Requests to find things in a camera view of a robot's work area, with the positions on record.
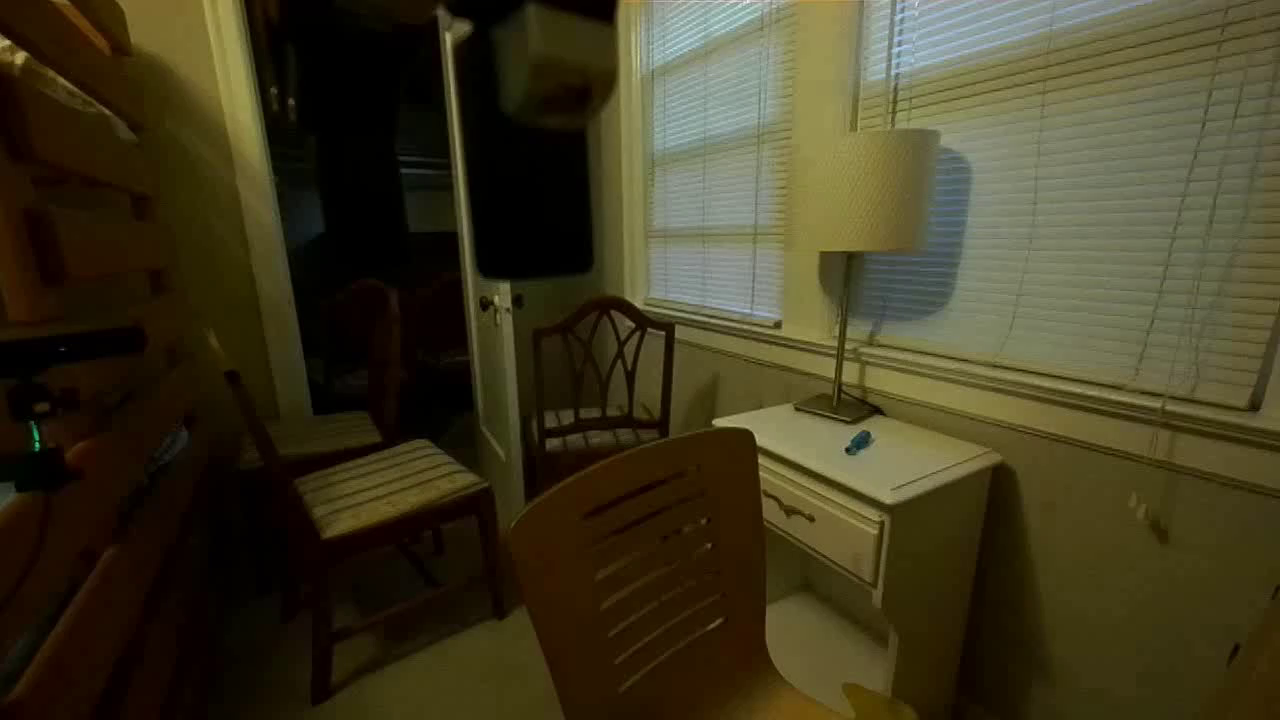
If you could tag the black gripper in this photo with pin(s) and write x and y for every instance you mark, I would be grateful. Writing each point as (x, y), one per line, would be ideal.
(527, 200)

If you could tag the white nightstand drawer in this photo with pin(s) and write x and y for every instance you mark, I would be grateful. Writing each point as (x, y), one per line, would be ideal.
(823, 522)

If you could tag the dark wooden ornate-back chair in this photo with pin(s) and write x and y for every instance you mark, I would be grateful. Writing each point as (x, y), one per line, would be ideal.
(602, 361)

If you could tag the white door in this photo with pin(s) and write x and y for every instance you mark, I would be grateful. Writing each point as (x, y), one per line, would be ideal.
(496, 385)

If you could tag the narrow white window blind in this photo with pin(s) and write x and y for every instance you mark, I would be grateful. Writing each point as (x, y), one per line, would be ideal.
(714, 162)

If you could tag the dark chair with striped cushion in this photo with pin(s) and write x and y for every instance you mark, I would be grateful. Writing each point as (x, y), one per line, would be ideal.
(383, 486)

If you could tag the table lamp with cream shade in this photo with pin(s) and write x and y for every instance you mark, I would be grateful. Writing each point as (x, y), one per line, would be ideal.
(872, 185)

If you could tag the light wooden slatted chair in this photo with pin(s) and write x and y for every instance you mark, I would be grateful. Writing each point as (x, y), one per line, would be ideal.
(641, 587)

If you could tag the small blue object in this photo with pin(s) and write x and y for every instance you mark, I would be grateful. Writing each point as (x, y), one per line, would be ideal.
(858, 440)

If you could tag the white nightstand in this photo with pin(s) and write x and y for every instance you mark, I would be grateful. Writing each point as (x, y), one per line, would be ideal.
(932, 561)

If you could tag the wide white window blind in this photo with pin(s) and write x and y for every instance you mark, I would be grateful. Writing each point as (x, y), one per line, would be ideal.
(1093, 200)

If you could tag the brown wooden furniture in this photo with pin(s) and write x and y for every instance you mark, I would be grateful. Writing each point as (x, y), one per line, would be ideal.
(82, 601)

